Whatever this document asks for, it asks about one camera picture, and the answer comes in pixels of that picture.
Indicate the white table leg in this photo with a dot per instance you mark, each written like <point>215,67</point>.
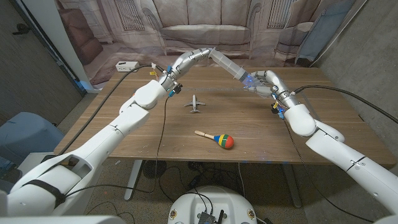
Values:
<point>133,180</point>
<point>292,186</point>

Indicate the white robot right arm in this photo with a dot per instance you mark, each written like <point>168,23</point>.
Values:
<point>342,152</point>

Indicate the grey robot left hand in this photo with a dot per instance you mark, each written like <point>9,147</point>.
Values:
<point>186,60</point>

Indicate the white toy plane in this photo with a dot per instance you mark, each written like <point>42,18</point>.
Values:
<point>194,104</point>

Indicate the black round floor fan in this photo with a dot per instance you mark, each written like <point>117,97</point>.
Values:
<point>152,169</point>

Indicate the large clear plastic syringe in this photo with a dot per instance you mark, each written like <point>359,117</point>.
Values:
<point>228,65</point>

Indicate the blue upholstered seat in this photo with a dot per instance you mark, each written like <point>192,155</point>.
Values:
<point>28,130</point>

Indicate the colourful wooden maraca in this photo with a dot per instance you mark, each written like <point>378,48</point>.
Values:
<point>225,141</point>

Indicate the person in blue jeans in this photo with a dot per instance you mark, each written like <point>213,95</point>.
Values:
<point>7,163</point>

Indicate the white power strip box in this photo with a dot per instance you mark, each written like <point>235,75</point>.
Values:
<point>126,66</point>

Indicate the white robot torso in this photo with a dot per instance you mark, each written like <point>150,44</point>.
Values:
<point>189,202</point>

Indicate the black torso electronics module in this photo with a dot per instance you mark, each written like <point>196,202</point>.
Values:
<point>206,217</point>

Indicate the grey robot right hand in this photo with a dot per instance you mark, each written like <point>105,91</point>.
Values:
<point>275,84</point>

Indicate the printed living room backdrop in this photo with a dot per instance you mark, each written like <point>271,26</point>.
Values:
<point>205,25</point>

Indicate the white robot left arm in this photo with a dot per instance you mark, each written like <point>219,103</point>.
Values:
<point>102,143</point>

